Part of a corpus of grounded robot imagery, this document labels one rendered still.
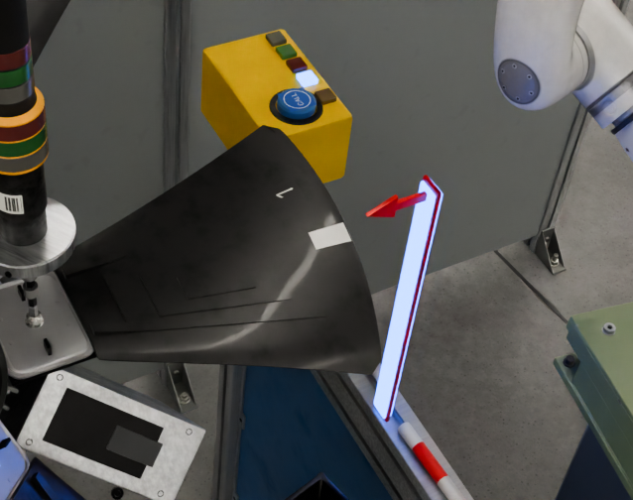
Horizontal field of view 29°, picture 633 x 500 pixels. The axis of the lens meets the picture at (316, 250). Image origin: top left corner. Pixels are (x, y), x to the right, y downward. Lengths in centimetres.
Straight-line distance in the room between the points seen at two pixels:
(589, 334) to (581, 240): 154
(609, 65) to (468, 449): 126
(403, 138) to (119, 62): 61
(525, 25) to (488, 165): 126
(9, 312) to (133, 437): 18
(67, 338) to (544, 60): 50
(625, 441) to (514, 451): 117
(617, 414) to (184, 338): 46
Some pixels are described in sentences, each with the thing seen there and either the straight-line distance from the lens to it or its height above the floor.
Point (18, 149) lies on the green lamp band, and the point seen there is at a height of 138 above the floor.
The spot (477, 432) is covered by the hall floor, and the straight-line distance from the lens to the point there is 238.
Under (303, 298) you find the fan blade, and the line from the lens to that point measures 97.
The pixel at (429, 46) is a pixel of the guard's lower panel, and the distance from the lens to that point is 207.
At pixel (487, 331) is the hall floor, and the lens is 253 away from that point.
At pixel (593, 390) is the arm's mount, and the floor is 97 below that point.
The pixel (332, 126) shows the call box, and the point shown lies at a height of 107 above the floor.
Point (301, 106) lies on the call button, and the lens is 127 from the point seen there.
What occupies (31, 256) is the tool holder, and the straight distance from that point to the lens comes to 85.
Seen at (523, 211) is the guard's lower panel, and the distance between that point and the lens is 257.
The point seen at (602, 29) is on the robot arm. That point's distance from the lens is 122.
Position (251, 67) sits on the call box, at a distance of 133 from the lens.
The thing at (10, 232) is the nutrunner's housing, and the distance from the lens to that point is 85.
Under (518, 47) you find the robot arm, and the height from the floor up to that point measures 123.
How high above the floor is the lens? 191
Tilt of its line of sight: 47 degrees down
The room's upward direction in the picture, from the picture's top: 8 degrees clockwise
